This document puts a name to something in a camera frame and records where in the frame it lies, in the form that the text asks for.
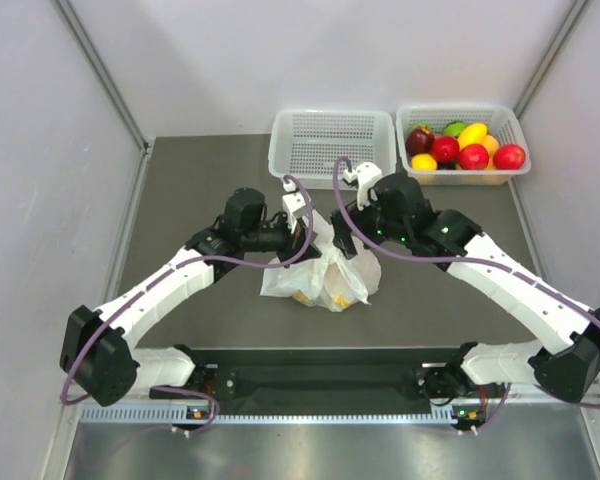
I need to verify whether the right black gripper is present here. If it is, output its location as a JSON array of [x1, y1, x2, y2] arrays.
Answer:
[[330, 193, 410, 260]]

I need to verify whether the white plastic bag with fruit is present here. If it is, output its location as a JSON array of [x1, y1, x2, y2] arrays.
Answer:
[[260, 212, 381, 312]]

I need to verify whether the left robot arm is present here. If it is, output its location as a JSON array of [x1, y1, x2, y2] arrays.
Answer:
[[60, 187, 319, 407]]

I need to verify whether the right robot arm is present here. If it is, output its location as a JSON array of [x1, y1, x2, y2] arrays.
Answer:
[[332, 163, 600, 404]]

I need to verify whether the orange fruit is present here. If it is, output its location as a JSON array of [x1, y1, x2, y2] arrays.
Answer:
[[481, 134, 500, 157]]

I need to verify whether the white basket holding fruit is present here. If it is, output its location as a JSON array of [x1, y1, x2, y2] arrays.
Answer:
[[396, 104, 531, 186]]

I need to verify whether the empty white plastic basket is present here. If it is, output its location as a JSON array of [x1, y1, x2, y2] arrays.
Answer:
[[268, 109, 397, 190]]

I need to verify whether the yellow lemon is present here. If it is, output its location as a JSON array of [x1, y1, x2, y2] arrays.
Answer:
[[411, 153, 438, 171]]

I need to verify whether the dark red apple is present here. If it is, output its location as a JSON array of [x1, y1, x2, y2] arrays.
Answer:
[[405, 126, 435, 156]]

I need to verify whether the red apple middle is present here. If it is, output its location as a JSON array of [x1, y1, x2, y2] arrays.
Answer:
[[430, 135, 460, 164]]

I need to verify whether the red apple front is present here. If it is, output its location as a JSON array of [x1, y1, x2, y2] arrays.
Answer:
[[458, 144, 489, 170]]

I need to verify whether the green lime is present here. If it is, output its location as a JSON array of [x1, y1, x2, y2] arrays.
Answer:
[[442, 121, 468, 138]]

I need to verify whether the yellow mango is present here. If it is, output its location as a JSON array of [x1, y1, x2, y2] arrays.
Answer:
[[457, 123, 488, 150]]

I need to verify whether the red apple right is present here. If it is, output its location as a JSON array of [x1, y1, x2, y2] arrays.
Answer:
[[493, 144, 526, 170]]

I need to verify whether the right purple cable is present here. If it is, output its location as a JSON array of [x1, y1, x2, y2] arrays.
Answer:
[[332, 157, 600, 410]]

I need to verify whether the purple cable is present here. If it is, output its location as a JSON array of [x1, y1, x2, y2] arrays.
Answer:
[[59, 174, 315, 405], [332, 157, 600, 410]]

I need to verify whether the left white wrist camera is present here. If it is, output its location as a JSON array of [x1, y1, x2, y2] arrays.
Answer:
[[282, 175, 312, 233]]

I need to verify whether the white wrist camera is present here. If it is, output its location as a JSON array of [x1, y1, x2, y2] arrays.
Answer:
[[282, 175, 312, 233], [343, 162, 383, 211]]

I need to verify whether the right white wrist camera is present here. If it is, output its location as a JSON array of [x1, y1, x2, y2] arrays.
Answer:
[[343, 162, 383, 211]]

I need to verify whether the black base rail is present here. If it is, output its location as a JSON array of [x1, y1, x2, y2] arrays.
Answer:
[[177, 345, 475, 415]]

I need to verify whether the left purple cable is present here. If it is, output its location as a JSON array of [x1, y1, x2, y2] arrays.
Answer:
[[59, 174, 315, 405]]

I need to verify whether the grey slotted cable duct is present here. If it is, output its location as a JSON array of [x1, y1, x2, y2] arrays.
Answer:
[[79, 402, 481, 426]]

